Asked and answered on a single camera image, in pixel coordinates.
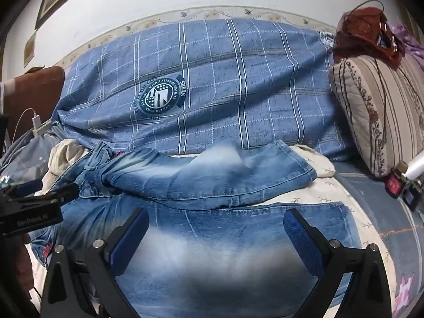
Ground dark bottle with red label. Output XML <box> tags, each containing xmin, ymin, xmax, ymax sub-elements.
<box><xmin>386</xmin><ymin>161</ymin><xmax>409</xmax><ymax>199</ymax></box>

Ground blue plaid blanket with emblem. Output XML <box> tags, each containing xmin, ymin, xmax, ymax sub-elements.
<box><xmin>53</xmin><ymin>18</ymin><xmax>355</xmax><ymax>163</ymax></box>

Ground blue denim pants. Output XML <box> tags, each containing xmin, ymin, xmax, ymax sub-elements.
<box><xmin>28</xmin><ymin>139</ymin><xmax>361</xmax><ymax>318</ymax></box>

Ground white charging cable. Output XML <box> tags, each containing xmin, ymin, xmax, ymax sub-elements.
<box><xmin>10</xmin><ymin>108</ymin><xmax>35</xmax><ymax>143</ymax></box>

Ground cream leaf print sheet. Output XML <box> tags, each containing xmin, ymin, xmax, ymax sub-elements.
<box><xmin>26</xmin><ymin>138</ymin><xmax>398</xmax><ymax>318</ymax></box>

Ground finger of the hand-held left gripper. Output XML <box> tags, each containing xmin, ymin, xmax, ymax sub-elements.
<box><xmin>33</xmin><ymin>183</ymin><xmax>80</xmax><ymax>206</ymax></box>
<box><xmin>0</xmin><ymin>179</ymin><xmax>44</xmax><ymax>197</ymax></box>

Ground purple cloth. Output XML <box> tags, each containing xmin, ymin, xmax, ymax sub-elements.
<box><xmin>387</xmin><ymin>23</ymin><xmax>424</xmax><ymax>60</ymax></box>

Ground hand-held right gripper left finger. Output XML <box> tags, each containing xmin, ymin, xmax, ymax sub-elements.
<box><xmin>40</xmin><ymin>208</ymin><xmax>150</xmax><ymax>318</ymax></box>

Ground cream floral bed border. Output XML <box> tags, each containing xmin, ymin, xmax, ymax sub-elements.
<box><xmin>55</xmin><ymin>5</ymin><xmax>337</xmax><ymax>70</ymax></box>

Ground blue bed sheet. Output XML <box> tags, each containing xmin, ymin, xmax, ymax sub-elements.
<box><xmin>334</xmin><ymin>159</ymin><xmax>424</xmax><ymax>312</ymax></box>

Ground grey-blue star print cloth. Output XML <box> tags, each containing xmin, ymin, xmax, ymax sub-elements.
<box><xmin>0</xmin><ymin>129</ymin><xmax>63</xmax><ymax>199</ymax></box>

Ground white bottle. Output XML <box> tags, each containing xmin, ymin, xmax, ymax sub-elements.
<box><xmin>406</xmin><ymin>149</ymin><xmax>424</xmax><ymax>181</ymax></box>

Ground red-brown plastic bag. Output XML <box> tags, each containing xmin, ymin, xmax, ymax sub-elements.
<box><xmin>333</xmin><ymin>5</ymin><xmax>403</xmax><ymax>62</ymax></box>

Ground dark blue bottle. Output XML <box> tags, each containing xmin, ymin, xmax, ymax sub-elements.
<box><xmin>402</xmin><ymin>180</ymin><xmax>424</xmax><ymax>211</ymax></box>

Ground striped floral pillow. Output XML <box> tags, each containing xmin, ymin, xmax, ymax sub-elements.
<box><xmin>328</xmin><ymin>53</ymin><xmax>424</xmax><ymax>178</ymax></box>

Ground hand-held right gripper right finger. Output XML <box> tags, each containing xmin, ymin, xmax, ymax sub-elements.
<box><xmin>283</xmin><ymin>208</ymin><xmax>393</xmax><ymax>318</ymax></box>

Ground white charger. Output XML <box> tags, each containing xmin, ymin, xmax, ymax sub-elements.
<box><xmin>31</xmin><ymin>114</ymin><xmax>52</xmax><ymax>136</ymax></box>

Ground small paper wall patch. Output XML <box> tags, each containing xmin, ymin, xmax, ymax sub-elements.
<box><xmin>23</xmin><ymin>31</ymin><xmax>38</xmax><ymax>68</ymax></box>

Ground brown headboard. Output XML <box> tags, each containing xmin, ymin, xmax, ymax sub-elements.
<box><xmin>7</xmin><ymin>66</ymin><xmax>66</xmax><ymax>140</ymax></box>

